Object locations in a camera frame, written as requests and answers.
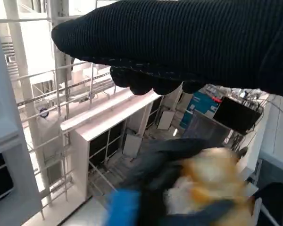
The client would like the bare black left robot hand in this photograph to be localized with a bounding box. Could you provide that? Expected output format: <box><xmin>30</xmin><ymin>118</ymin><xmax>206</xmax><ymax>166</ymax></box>
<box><xmin>103</xmin><ymin>137</ymin><xmax>256</xmax><ymax>226</ymax></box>

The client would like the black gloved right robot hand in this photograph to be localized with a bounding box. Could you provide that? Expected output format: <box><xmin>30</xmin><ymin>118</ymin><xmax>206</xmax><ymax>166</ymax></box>
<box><xmin>51</xmin><ymin>0</ymin><xmax>283</xmax><ymax>98</ymax></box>

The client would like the long orange bread loaf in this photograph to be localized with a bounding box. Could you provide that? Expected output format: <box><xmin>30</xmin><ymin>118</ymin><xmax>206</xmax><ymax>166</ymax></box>
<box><xmin>165</xmin><ymin>147</ymin><xmax>255</xmax><ymax>212</ymax></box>

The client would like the white flat panel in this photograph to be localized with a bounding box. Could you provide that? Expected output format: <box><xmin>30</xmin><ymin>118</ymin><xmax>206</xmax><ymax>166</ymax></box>
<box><xmin>122</xmin><ymin>135</ymin><xmax>142</xmax><ymax>157</ymax></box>
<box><xmin>157</xmin><ymin>110</ymin><xmax>173</xmax><ymax>130</ymax></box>

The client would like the dark mesh panel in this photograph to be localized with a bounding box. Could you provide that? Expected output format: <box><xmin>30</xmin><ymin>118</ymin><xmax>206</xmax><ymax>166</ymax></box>
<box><xmin>183</xmin><ymin>110</ymin><xmax>234</xmax><ymax>149</ymax></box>

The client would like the small white grille cabinet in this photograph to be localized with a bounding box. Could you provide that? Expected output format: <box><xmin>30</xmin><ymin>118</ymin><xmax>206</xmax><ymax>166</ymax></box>
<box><xmin>60</xmin><ymin>89</ymin><xmax>165</xmax><ymax>197</ymax></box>

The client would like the blue and white box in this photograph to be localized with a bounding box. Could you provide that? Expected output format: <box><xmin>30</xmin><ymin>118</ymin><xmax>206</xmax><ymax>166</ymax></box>
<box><xmin>180</xmin><ymin>93</ymin><xmax>221</xmax><ymax>129</ymax></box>

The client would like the black monitor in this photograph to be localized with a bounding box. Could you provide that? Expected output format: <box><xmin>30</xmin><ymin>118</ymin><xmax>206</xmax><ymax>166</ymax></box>
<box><xmin>213</xmin><ymin>96</ymin><xmax>263</xmax><ymax>135</ymax></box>

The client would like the white lattice rack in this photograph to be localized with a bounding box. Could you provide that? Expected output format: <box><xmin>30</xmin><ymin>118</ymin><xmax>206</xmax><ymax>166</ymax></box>
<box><xmin>0</xmin><ymin>0</ymin><xmax>116</xmax><ymax>208</ymax></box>

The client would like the large white grille cabinet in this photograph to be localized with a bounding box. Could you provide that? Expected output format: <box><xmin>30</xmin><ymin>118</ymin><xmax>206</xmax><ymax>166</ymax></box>
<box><xmin>0</xmin><ymin>7</ymin><xmax>43</xmax><ymax>214</ymax></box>

